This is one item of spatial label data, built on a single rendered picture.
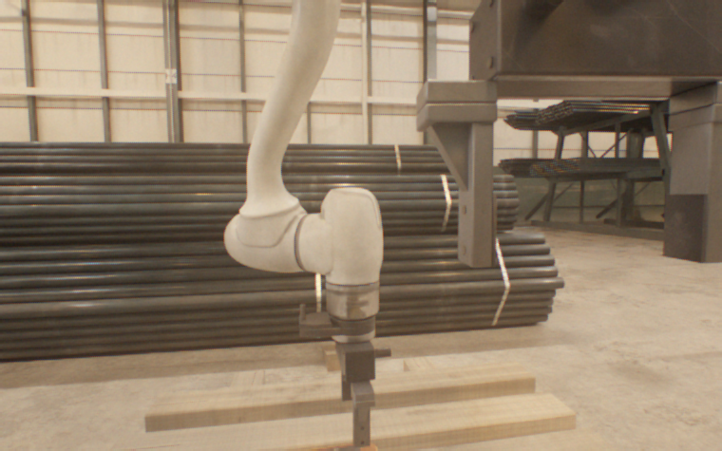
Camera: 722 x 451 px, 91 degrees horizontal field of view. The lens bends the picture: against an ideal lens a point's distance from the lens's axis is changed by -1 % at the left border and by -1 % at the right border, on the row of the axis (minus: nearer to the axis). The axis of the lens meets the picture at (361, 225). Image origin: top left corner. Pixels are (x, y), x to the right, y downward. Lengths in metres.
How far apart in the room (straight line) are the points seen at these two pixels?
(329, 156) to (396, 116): 7.33
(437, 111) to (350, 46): 9.62
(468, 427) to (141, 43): 10.05
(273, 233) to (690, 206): 0.51
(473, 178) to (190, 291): 1.58
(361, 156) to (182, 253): 1.17
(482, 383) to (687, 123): 0.91
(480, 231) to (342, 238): 0.37
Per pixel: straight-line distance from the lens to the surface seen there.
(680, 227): 0.29
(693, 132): 0.29
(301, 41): 0.54
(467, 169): 0.22
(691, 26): 0.27
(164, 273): 1.77
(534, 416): 1.00
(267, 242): 0.61
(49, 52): 11.04
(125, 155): 2.48
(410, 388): 1.04
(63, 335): 2.01
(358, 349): 0.59
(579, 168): 6.99
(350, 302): 0.58
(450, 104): 0.21
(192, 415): 1.04
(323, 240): 0.57
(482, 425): 0.93
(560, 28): 0.23
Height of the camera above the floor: 0.69
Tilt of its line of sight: 4 degrees down
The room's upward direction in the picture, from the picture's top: 1 degrees counter-clockwise
